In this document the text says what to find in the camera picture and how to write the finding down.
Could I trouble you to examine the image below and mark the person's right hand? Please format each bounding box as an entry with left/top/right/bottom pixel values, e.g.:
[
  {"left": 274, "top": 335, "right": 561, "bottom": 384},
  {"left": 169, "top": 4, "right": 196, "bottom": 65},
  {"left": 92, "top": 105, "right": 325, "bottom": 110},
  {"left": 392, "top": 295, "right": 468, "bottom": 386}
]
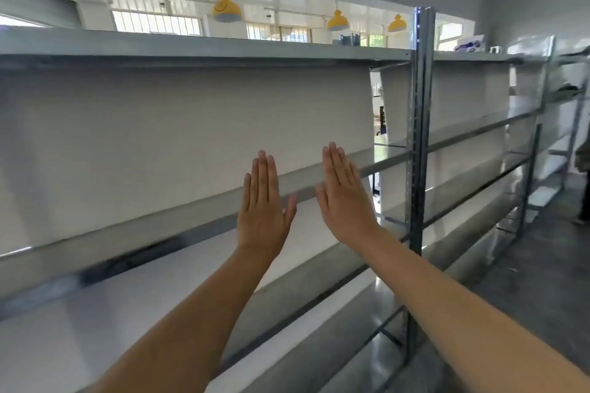
[{"left": 315, "top": 142, "right": 384, "bottom": 246}]

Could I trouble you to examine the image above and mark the person's left hand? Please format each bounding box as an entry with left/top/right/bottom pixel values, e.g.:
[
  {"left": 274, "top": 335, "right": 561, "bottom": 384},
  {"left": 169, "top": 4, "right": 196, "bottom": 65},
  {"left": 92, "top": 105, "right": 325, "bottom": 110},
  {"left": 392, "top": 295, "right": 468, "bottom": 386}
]
[{"left": 236, "top": 150, "right": 299, "bottom": 262}]

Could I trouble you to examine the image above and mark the grey metal shelving rack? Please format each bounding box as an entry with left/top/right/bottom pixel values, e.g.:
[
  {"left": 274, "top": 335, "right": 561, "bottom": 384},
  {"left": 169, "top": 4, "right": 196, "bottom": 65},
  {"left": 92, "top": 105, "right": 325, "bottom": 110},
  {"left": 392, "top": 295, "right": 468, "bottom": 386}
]
[{"left": 0, "top": 6, "right": 590, "bottom": 393}]

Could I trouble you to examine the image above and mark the person's left forearm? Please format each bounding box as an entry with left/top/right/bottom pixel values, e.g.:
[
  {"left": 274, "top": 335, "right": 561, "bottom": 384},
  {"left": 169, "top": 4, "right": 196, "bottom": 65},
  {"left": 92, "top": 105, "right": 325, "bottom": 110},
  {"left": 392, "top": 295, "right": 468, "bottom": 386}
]
[{"left": 92, "top": 245, "right": 273, "bottom": 393}]

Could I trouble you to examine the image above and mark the person's right forearm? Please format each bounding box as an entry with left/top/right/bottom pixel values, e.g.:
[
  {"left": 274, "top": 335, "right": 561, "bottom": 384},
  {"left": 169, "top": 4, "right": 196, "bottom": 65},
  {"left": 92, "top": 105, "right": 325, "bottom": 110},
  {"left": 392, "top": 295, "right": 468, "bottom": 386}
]
[{"left": 342, "top": 225, "right": 590, "bottom": 393}]

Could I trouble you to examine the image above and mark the barred window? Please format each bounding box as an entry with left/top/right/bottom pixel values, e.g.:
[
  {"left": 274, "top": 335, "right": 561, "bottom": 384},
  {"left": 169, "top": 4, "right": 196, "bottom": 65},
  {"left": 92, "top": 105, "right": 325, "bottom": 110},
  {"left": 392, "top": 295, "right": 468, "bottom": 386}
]
[
  {"left": 245, "top": 21, "right": 310, "bottom": 44},
  {"left": 112, "top": 10, "right": 204, "bottom": 37}
]

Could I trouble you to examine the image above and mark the white and blue carton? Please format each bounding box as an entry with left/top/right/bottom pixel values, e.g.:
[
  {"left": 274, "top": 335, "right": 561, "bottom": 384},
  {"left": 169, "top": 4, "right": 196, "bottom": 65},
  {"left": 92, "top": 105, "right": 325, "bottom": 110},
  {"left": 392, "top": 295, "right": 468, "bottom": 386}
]
[{"left": 454, "top": 34, "right": 487, "bottom": 53}]

